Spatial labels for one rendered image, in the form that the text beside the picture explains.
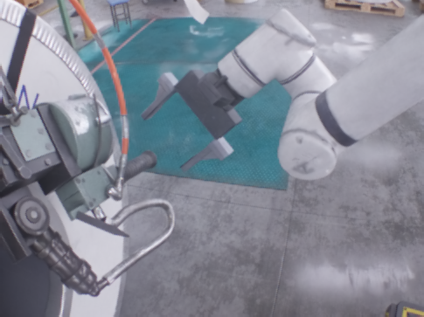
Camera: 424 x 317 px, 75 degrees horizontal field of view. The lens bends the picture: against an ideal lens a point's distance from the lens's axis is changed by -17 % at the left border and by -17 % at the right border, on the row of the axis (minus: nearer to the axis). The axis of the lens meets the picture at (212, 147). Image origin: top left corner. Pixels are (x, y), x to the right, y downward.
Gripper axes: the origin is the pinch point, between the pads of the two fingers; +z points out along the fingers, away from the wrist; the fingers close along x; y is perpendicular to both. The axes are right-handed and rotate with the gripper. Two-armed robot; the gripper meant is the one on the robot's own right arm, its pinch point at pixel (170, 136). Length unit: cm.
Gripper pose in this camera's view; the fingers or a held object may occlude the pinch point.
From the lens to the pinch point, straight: 67.1
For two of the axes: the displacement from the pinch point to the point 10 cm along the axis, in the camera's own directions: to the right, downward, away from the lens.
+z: -7.1, 5.7, 4.2
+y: 3.4, -2.4, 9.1
